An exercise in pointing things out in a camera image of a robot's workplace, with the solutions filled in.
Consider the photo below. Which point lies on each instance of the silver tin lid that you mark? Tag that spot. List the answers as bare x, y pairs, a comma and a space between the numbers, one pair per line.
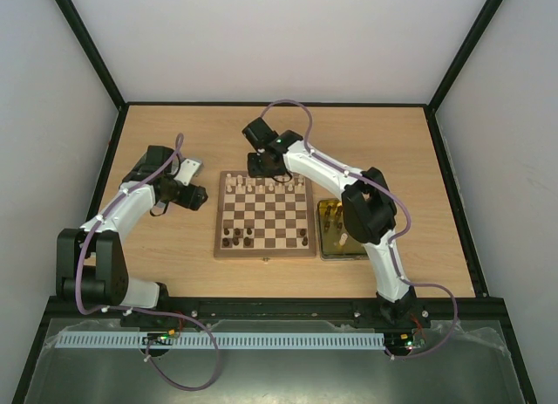
137, 174

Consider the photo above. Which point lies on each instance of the wooden chess board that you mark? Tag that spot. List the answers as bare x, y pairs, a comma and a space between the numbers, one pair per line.
264, 217

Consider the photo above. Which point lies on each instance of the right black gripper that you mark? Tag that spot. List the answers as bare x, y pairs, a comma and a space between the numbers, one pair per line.
260, 165

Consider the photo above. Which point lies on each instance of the black enclosure frame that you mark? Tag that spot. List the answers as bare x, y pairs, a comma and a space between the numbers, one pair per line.
480, 289

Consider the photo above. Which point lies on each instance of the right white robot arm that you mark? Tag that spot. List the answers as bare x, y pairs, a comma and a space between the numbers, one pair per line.
369, 210

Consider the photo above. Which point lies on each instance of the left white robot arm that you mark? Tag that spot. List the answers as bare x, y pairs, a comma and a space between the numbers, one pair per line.
91, 266

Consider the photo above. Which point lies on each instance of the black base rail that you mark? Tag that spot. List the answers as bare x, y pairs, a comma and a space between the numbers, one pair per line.
359, 313

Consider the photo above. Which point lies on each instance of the white slotted cable duct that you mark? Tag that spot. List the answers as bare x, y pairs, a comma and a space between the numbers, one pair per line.
223, 340

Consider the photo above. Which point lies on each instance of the gold tin with pieces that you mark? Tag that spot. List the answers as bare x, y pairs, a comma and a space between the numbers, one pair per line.
335, 242

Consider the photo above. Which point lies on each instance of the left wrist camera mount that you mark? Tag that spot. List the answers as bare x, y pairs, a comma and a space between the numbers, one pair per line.
188, 169

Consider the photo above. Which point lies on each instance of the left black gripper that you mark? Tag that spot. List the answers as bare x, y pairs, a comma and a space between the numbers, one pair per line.
193, 200

